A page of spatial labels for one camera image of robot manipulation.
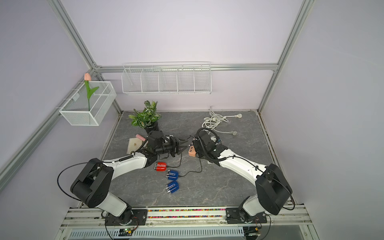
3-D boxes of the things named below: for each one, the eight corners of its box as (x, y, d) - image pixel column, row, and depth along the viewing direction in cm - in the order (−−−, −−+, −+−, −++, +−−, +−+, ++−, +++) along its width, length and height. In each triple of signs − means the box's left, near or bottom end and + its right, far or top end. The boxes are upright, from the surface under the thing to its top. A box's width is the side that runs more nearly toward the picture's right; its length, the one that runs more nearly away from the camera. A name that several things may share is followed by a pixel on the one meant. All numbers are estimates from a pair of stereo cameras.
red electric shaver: (155, 171, 91) (153, 169, 89) (156, 164, 94) (155, 162, 92) (166, 171, 91) (165, 169, 89) (167, 164, 94) (166, 162, 92)
